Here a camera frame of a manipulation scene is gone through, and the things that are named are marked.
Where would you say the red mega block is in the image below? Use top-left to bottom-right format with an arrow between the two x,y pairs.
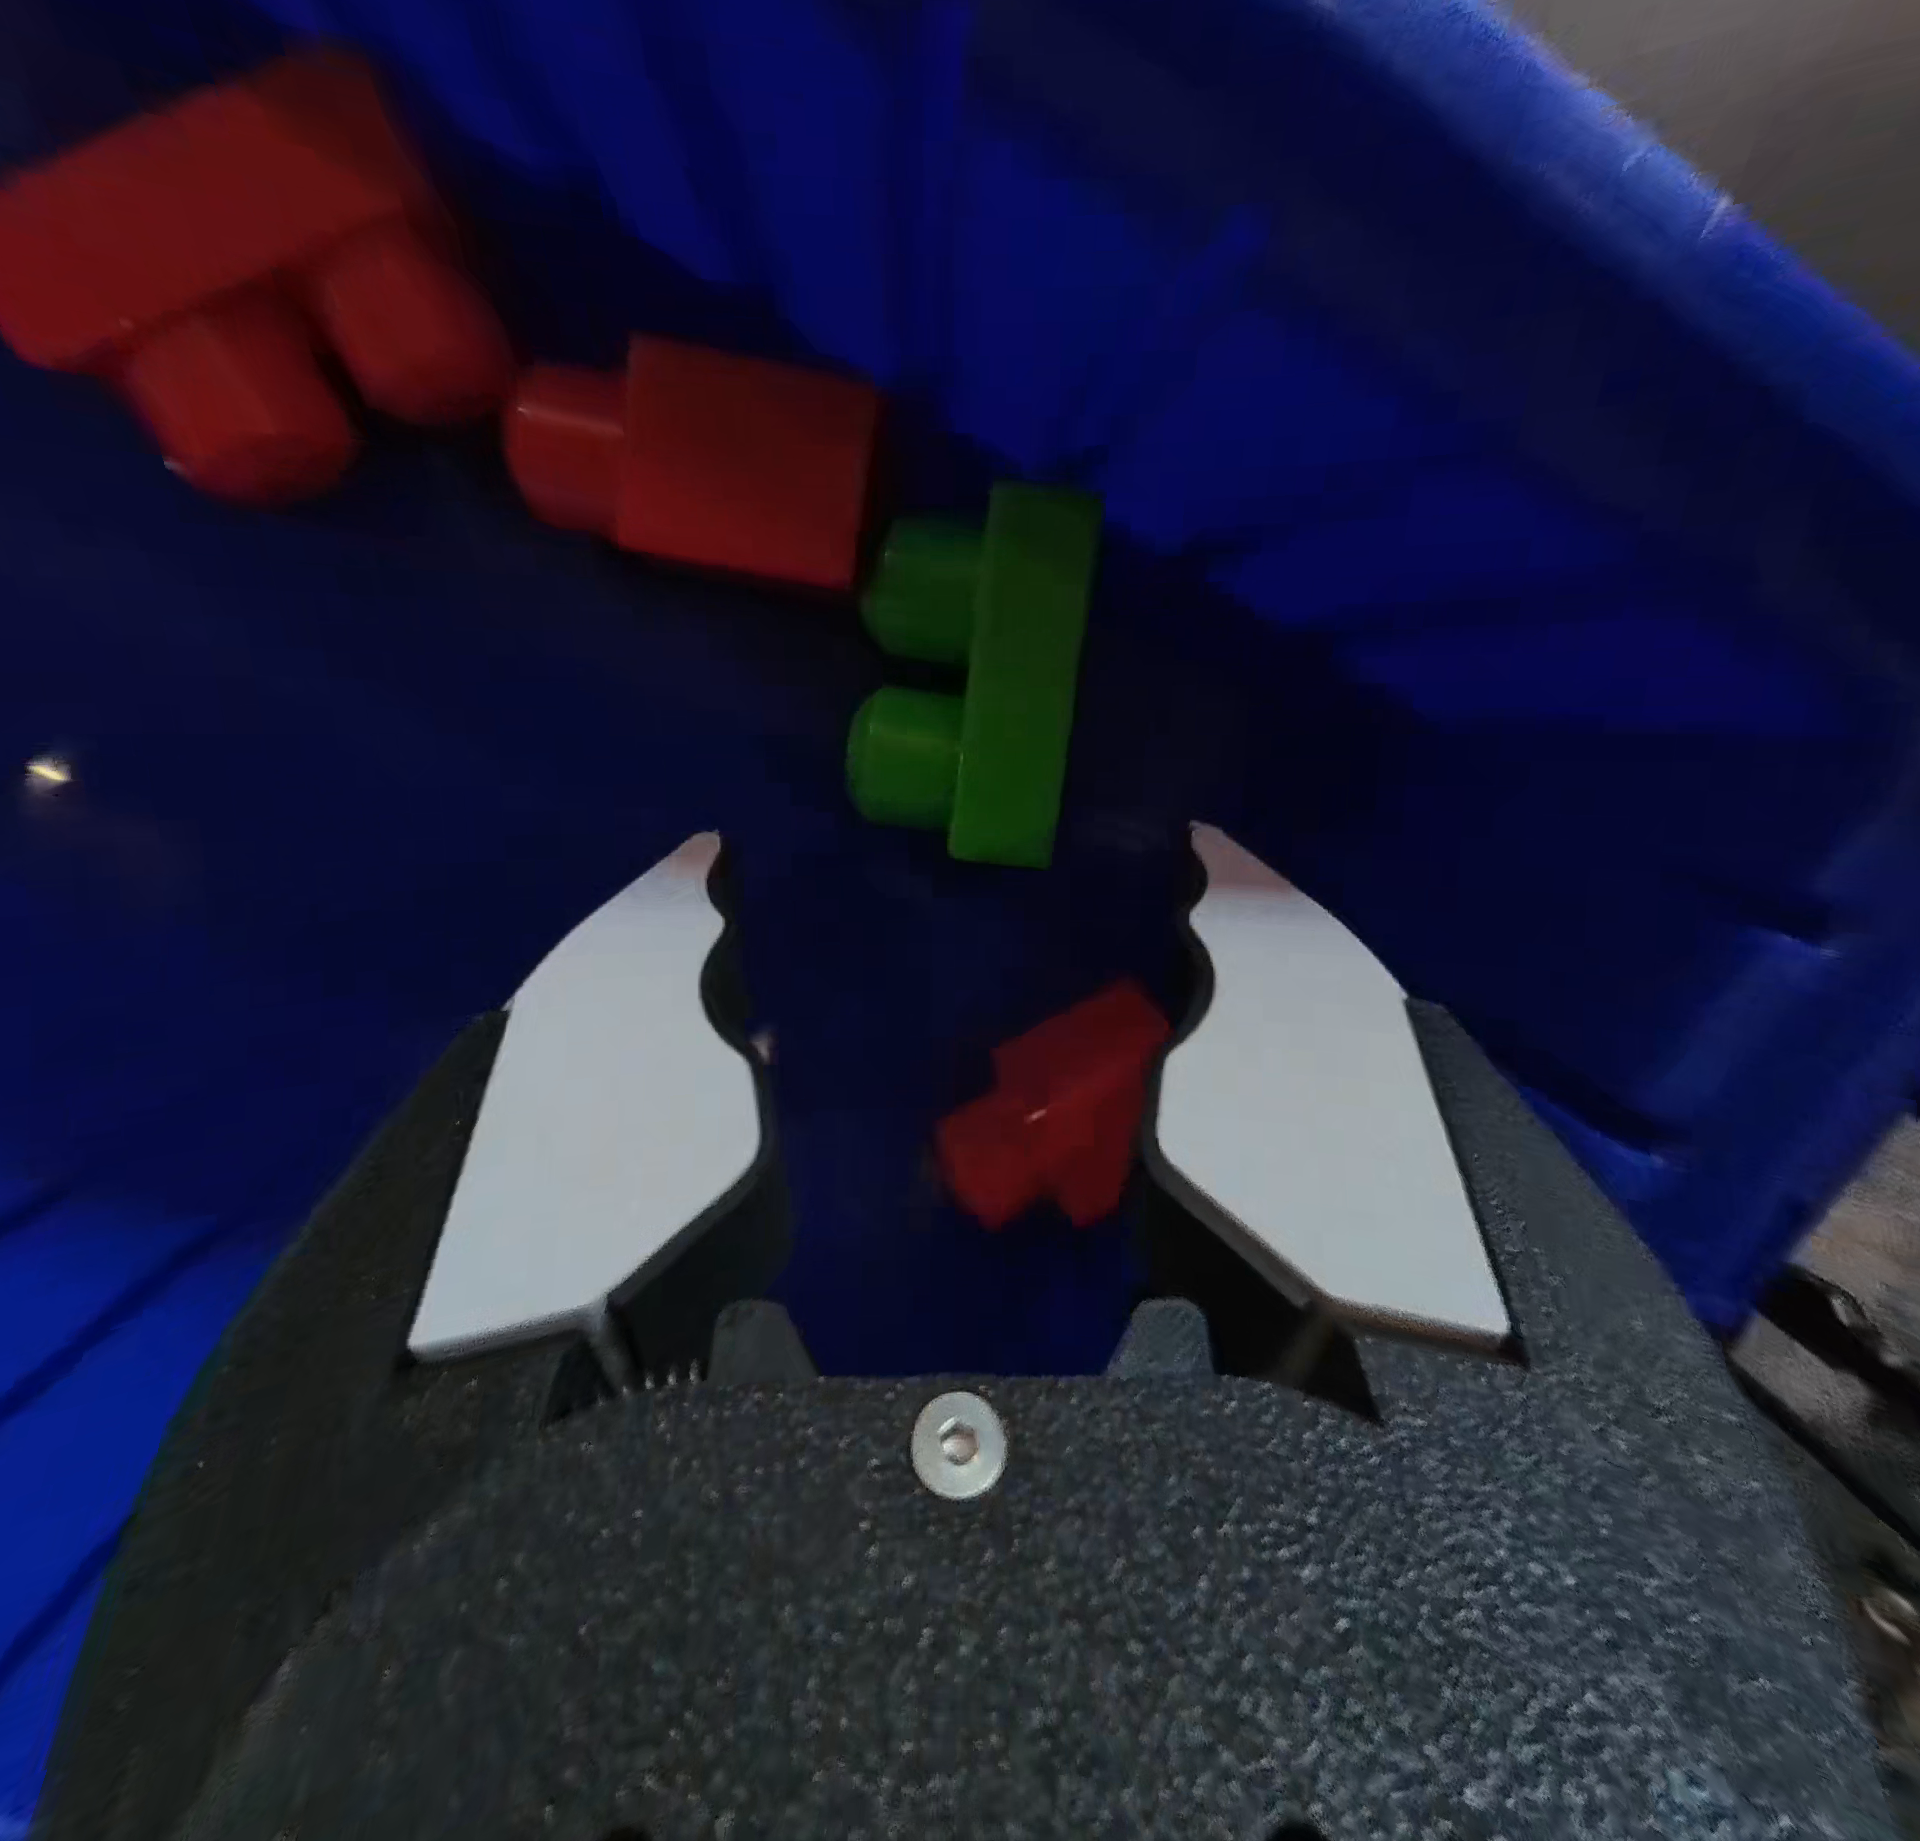
0,48 -> 511,508
932,976 -> 1174,1231
500,333 -> 887,598

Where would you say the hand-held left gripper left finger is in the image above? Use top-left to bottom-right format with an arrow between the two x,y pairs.
405,828 -> 788,1365

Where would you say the blue plastic bin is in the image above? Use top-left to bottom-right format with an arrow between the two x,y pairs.
0,0 -> 1920,1724

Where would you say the green mega block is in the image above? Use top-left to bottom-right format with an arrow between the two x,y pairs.
843,482 -> 1107,871

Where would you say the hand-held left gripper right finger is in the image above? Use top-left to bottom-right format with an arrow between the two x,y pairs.
1142,819 -> 1515,1349

